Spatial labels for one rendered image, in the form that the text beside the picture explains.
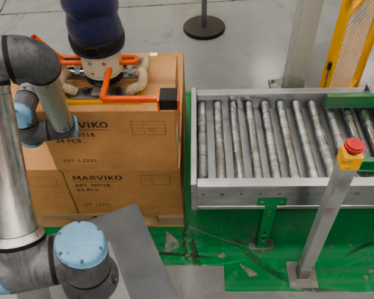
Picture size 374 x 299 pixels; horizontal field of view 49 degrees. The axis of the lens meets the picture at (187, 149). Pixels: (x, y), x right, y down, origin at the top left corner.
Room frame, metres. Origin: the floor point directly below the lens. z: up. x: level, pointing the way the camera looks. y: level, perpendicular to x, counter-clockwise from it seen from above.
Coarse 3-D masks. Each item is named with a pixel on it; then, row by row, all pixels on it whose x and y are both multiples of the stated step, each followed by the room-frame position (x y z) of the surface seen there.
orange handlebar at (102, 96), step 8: (64, 56) 1.49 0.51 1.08; (72, 56) 1.49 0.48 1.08; (128, 56) 1.47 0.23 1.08; (136, 56) 1.47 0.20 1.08; (64, 64) 1.44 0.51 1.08; (72, 64) 1.44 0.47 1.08; (80, 64) 1.44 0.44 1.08; (120, 64) 1.43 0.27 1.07; (128, 64) 1.43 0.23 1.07; (104, 80) 1.31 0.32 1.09; (104, 88) 1.26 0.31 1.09; (104, 96) 1.21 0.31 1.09; (112, 96) 1.21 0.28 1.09; (120, 96) 1.21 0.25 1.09; (128, 96) 1.20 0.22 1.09; (136, 96) 1.20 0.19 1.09; (144, 96) 1.20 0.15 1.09; (152, 96) 1.20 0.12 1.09
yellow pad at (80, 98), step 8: (80, 88) 1.41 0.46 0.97; (88, 88) 1.38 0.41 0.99; (112, 88) 1.40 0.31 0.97; (120, 88) 1.37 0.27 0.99; (72, 96) 1.36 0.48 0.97; (80, 96) 1.35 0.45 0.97; (88, 96) 1.35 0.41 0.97; (96, 96) 1.35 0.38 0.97; (72, 104) 1.33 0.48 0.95; (80, 104) 1.33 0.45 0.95
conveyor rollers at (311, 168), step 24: (216, 120) 1.61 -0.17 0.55; (264, 120) 1.60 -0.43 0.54; (312, 120) 1.59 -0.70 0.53; (336, 120) 1.57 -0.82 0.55; (216, 144) 1.43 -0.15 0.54; (240, 144) 1.43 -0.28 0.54; (288, 144) 1.41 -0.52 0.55; (336, 144) 1.41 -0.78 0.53; (216, 168) 1.28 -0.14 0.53; (240, 168) 1.26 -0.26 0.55; (312, 168) 1.24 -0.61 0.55
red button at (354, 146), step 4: (348, 140) 0.97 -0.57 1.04; (352, 140) 0.97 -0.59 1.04; (356, 140) 0.97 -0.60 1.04; (360, 140) 0.97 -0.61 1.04; (344, 144) 0.96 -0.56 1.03; (348, 144) 0.95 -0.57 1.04; (352, 144) 0.95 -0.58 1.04; (356, 144) 0.95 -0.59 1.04; (360, 144) 0.95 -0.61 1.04; (364, 144) 0.95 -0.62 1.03; (348, 148) 0.93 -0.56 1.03; (352, 148) 0.93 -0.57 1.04; (356, 148) 0.93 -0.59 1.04; (360, 148) 0.93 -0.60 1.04; (364, 148) 0.93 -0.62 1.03; (348, 152) 0.94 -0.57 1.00; (352, 152) 0.92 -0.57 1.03; (356, 152) 0.92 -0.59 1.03; (360, 152) 0.92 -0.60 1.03
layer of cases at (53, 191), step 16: (32, 160) 1.38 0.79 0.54; (48, 160) 1.37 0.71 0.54; (32, 176) 1.31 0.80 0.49; (48, 176) 1.31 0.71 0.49; (64, 176) 1.31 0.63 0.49; (80, 176) 1.30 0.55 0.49; (96, 176) 1.30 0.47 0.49; (112, 176) 1.30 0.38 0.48; (128, 176) 1.29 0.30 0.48; (144, 176) 1.29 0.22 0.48; (160, 176) 1.29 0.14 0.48; (176, 176) 1.28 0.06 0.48; (32, 192) 1.32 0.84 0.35; (48, 192) 1.31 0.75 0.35; (64, 192) 1.31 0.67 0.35; (80, 192) 1.31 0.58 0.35; (96, 192) 1.30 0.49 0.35; (112, 192) 1.30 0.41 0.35; (128, 192) 1.29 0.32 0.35; (144, 192) 1.29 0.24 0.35; (160, 192) 1.29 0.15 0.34; (176, 192) 1.28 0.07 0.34; (48, 208) 1.31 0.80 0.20; (64, 208) 1.31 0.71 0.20; (80, 208) 1.31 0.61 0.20; (96, 208) 1.30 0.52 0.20; (112, 208) 1.30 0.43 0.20; (144, 208) 1.29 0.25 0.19; (160, 208) 1.29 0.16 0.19; (176, 208) 1.28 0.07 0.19
